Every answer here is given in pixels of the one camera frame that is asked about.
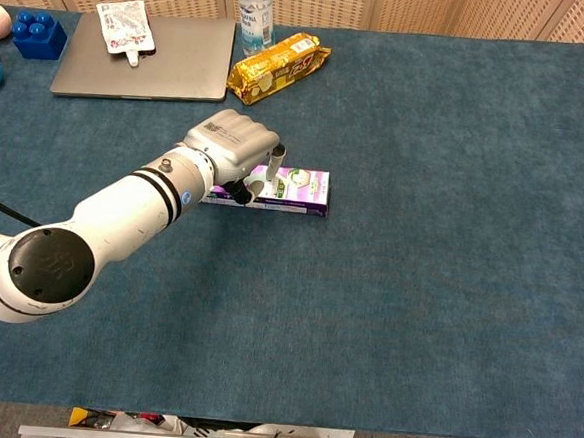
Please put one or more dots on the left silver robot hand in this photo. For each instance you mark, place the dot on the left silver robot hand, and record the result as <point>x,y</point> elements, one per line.
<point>232,139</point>

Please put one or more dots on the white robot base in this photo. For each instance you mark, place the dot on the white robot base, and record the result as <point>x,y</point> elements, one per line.
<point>277,432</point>

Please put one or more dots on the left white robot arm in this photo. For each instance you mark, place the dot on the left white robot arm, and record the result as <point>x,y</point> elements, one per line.
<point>123,202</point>

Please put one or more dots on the silver closed laptop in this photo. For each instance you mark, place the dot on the silver closed laptop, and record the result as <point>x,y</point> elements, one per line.
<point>182,66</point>

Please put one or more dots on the purple and white carton box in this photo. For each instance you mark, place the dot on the purple and white carton box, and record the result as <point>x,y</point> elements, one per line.
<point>314,193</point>

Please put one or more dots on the gold biscuit packet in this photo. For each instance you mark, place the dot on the gold biscuit packet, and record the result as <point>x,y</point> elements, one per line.
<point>277,67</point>

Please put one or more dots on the clear plastic water bottle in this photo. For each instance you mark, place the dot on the clear plastic water bottle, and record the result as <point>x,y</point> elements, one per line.
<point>256,21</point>

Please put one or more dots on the white spout pouch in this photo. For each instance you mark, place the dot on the white spout pouch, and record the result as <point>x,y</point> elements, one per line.
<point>125,27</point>

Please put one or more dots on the blue building block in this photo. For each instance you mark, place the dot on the blue building block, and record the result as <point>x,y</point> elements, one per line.
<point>36,36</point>

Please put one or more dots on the woven wicker folding screen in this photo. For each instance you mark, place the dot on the woven wicker folding screen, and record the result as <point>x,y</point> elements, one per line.
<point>412,9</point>

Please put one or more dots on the blue felt table cover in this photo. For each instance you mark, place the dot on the blue felt table cover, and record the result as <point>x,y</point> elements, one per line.
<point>419,263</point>

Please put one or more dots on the yellow bracket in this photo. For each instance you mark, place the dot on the yellow bracket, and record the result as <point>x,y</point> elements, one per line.
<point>77,417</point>

